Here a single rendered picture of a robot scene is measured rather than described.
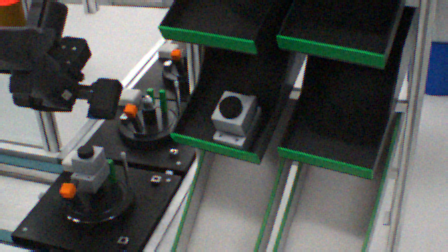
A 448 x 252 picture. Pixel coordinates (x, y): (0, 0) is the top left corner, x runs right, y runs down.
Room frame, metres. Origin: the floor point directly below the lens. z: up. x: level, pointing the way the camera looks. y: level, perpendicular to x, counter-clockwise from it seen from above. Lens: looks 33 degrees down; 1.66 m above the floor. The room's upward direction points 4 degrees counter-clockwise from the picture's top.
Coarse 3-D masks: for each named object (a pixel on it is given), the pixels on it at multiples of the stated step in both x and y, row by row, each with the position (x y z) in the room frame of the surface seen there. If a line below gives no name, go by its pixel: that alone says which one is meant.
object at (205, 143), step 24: (288, 0) 0.87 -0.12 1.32; (216, 48) 0.80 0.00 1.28; (264, 48) 0.81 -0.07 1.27; (216, 72) 0.79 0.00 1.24; (240, 72) 0.78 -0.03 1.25; (264, 72) 0.76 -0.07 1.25; (288, 72) 0.71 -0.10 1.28; (192, 96) 0.74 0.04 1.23; (216, 96) 0.75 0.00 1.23; (264, 96) 0.73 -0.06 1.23; (288, 96) 0.71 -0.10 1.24; (192, 120) 0.72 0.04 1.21; (264, 120) 0.69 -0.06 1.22; (192, 144) 0.67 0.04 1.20; (216, 144) 0.65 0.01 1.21; (264, 144) 0.64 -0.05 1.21
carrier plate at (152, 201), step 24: (120, 168) 0.93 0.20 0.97; (48, 192) 0.87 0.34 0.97; (144, 192) 0.85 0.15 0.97; (168, 192) 0.85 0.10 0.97; (48, 216) 0.80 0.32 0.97; (144, 216) 0.78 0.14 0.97; (24, 240) 0.74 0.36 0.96; (48, 240) 0.73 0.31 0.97; (72, 240) 0.73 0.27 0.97; (96, 240) 0.73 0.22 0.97; (144, 240) 0.73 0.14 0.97
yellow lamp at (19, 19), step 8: (0, 8) 0.97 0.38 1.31; (8, 8) 0.97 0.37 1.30; (16, 8) 0.98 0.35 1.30; (0, 16) 0.98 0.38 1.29; (8, 16) 0.97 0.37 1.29; (16, 16) 0.98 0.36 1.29; (24, 16) 1.00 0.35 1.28; (0, 24) 0.98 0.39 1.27; (8, 24) 0.97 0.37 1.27; (16, 24) 0.98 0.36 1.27; (24, 24) 0.99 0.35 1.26
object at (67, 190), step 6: (72, 180) 0.77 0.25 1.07; (66, 186) 0.75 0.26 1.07; (72, 186) 0.75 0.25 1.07; (60, 192) 0.74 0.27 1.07; (66, 192) 0.74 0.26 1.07; (72, 192) 0.75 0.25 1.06; (72, 198) 0.75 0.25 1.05; (78, 198) 0.76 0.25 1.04; (72, 204) 0.76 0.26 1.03; (78, 204) 0.76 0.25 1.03; (78, 210) 0.77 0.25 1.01; (84, 210) 0.77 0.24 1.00
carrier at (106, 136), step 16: (128, 96) 1.17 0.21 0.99; (160, 96) 1.10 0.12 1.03; (176, 96) 1.07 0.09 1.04; (144, 112) 1.05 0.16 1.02; (160, 112) 1.10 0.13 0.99; (176, 112) 1.09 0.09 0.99; (112, 128) 1.08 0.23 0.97; (128, 128) 1.04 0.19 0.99; (144, 128) 1.04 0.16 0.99; (160, 128) 1.03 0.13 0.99; (96, 144) 1.02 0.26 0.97; (112, 144) 1.01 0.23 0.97; (128, 144) 1.01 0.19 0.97; (144, 144) 0.99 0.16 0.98; (160, 144) 1.00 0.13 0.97; (176, 144) 1.00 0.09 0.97; (128, 160) 0.95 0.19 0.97; (144, 160) 0.95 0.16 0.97; (160, 160) 0.95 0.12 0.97; (176, 160) 0.95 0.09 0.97; (192, 160) 0.95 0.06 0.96
